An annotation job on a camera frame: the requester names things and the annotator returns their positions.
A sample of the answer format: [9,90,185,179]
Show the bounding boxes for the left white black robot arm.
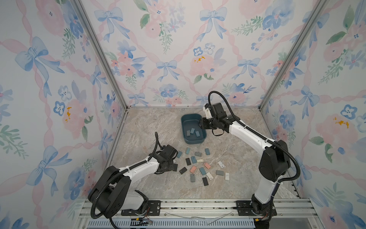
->
[88,132,178,228]

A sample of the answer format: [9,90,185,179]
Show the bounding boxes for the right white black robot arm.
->
[199,91,301,222]

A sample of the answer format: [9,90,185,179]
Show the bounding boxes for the black eraser tilted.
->
[179,167,187,175]

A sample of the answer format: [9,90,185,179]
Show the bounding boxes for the dark teal storage box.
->
[181,114,207,145]

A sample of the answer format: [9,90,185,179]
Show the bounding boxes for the teal eraser top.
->
[185,148,191,155]

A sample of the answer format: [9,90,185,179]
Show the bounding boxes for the teal eraser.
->
[185,148,191,155]
[199,167,207,176]

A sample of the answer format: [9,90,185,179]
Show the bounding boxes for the pink eraser centre lower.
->
[190,166,197,174]

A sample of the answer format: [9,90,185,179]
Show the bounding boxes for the pink eraser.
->
[203,162,211,169]
[190,166,197,174]

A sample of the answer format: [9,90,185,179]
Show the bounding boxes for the teal eraser lower centre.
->
[199,167,207,176]

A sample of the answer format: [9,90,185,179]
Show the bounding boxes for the pink eraser right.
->
[203,162,211,169]

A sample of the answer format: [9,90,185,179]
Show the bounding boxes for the black eraser bottom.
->
[202,177,209,186]

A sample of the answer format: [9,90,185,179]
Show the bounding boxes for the white eraser lower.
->
[206,172,214,180]

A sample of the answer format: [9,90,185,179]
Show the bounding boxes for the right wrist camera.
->
[203,104,213,119]

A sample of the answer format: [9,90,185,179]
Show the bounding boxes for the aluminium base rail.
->
[75,199,324,229]

